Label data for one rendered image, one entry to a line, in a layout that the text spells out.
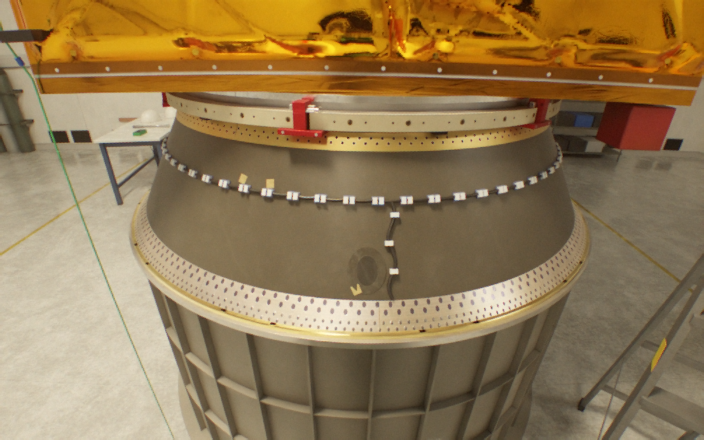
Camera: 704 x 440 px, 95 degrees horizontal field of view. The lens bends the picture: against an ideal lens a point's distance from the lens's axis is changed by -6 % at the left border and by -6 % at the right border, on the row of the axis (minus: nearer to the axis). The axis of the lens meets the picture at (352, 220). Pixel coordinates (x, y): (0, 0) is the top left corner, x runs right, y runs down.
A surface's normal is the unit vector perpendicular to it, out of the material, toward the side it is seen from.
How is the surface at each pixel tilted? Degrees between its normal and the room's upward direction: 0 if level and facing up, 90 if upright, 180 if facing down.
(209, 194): 62
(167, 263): 43
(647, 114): 90
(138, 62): 92
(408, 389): 90
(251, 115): 90
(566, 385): 0
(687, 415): 0
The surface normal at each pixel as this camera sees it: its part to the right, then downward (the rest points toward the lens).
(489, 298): 0.25, -0.34
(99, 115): 0.01, 0.47
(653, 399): 0.01, -0.88
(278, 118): -0.29, 0.44
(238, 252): -0.33, -0.04
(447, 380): 0.25, 0.46
